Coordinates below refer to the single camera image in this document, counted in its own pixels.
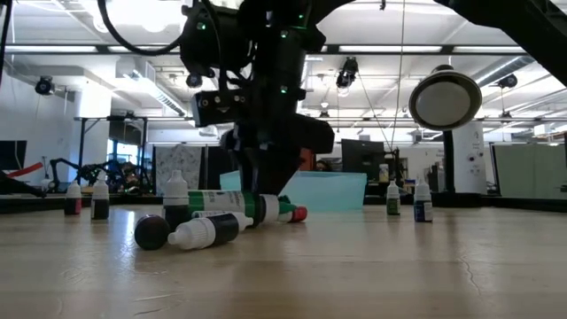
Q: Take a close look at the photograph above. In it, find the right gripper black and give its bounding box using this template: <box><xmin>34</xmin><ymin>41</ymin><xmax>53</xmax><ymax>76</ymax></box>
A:
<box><xmin>220</xmin><ymin>48</ymin><xmax>337</xmax><ymax>197</ymax></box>

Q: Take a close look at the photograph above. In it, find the green translucent plastic tray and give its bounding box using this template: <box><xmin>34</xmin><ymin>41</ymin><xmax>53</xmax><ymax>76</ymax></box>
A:
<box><xmin>220</xmin><ymin>170</ymin><xmax>369</xmax><ymax>213</ymax></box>

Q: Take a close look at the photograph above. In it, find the small black bottle white cap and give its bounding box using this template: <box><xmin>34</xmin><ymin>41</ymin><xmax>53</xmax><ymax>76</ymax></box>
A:
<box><xmin>90</xmin><ymin>176</ymin><xmax>111</xmax><ymax>222</ymax></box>
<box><xmin>161</xmin><ymin>169</ymin><xmax>191</xmax><ymax>231</ymax></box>
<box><xmin>167</xmin><ymin>212</ymin><xmax>241</xmax><ymax>252</ymax></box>

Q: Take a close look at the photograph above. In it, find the small blue label bottle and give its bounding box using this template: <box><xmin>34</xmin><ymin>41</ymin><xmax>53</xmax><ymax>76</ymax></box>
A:
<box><xmin>413</xmin><ymin>176</ymin><xmax>434</xmax><ymax>223</ymax></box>

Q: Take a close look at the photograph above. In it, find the large green coloring bottle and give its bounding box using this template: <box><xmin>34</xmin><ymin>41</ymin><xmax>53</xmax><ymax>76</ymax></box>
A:
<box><xmin>188</xmin><ymin>189</ymin><xmax>299</xmax><ymax>228</ymax></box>

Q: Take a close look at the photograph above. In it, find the black partition panel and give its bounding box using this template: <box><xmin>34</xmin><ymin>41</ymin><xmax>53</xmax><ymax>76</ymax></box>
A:
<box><xmin>205</xmin><ymin>144</ymin><xmax>235</xmax><ymax>191</ymax></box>

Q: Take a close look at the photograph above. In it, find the black monitor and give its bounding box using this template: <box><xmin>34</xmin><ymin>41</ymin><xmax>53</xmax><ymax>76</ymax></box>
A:
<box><xmin>340</xmin><ymin>138</ymin><xmax>385</xmax><ymax>181</ymax></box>
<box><xmin>0</xmin><ymin>140</ymin><xmax>28</xmax><ymax>172</ymax></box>

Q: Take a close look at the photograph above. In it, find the marble pattern board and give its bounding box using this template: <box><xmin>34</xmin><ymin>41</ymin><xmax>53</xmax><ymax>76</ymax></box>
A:
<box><xmin>153</xmin><ymin>144</ymin><xmax>204</xmax><ymax>195</ymax></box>

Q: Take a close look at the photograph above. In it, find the black desk lamp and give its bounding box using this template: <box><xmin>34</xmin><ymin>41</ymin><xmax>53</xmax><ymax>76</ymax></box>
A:
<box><xmin>408</xmin><ymin>64</ymin><xmax>485</xmax><ymax>208</ymax></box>

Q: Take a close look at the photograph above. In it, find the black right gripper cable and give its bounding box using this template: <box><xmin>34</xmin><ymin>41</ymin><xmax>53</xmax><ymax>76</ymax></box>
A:
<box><xmin>96</xmin><ymin>0</ymin><xmax>187</xmax><ymax>58</ymax></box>

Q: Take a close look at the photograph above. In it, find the black aluminium table frame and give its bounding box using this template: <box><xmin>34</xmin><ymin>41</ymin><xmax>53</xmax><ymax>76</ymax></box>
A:
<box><xmin>0</xmin><ymin>192</ymin><xmax>567</xmax><ymax>216</ymax></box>

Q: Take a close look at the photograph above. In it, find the green partition wall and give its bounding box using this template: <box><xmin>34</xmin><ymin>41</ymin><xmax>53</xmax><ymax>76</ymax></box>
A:
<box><xmin>493</xmin><ymin>144</ymin><xmax>567</xmax><ymax>201</ymax></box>

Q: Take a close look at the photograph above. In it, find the ceiling light rail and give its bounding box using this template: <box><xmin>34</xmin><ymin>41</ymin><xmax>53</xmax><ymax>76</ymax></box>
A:
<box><xmin>4</xmin><ymin>43</ymin><xmax>526</xmax><ymax>55</ymax></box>

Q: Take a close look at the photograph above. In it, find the red white strap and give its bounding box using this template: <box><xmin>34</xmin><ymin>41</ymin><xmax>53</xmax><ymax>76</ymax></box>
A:
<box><xmin>7</xmin><ymin>161</ymin><xmax>45</xmax><ymax>179</ymax></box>

